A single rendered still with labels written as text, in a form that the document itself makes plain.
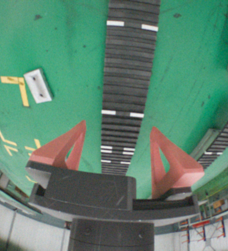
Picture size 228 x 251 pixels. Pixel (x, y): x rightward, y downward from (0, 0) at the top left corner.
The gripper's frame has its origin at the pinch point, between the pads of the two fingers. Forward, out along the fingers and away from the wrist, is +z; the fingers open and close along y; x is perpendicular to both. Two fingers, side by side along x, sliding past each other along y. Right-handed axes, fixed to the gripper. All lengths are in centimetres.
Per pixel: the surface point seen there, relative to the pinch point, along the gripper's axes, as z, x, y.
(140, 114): 2.5, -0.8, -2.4
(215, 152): 2.2, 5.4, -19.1
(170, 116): 5.6, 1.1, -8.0
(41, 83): 4.7, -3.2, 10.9
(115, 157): 2.2, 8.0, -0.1
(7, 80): 5.5, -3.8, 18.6
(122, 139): 2.0, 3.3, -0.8
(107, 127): 2.2, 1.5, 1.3
